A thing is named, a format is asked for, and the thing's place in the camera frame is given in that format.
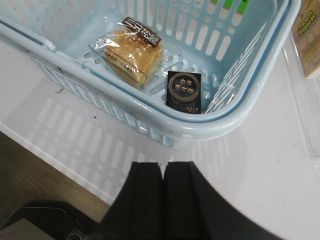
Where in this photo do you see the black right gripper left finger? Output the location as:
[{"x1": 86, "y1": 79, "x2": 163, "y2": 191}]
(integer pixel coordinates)
[{"x1": 94, "y1": 162, "x2": 163, "y2": 240}]

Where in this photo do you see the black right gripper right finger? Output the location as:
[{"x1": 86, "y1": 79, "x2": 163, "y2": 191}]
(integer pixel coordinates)
[{"x1": 163, "y1": 161, "x2": 279, "y2": 240}]

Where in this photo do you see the black tissue pack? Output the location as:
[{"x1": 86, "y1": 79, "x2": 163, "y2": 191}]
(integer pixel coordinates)
[{"x1": 165, "y1": 71, "x2": 202, "y2": 114}]

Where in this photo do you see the packaged bread slice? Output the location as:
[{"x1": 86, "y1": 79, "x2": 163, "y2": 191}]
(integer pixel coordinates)
[{"x1": 89, "y1": 16, "x2": 164, "y2": 89}]

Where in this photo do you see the light blue plastic basket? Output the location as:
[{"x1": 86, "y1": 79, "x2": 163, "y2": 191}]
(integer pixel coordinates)
[{"x1": 0, "y1": 0, "x2": 301, "y2": 147}]

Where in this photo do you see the clear acrylic display shelf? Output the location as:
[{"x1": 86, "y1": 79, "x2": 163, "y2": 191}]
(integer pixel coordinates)
[{"x1": 283, "y1": 34, "x2": 320, "y2": 161}]

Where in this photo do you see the colourful puzzle cube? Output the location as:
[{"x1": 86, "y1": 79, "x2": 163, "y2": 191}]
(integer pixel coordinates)
[{"x1": 210, "y1": 0, "x2": 251, "y2": 15}]

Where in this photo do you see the orange cream carton box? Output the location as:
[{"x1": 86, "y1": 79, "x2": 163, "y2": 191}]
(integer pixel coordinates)
[{"x1": 291, "y1": 0, "x2": 320, "y2": 79}]

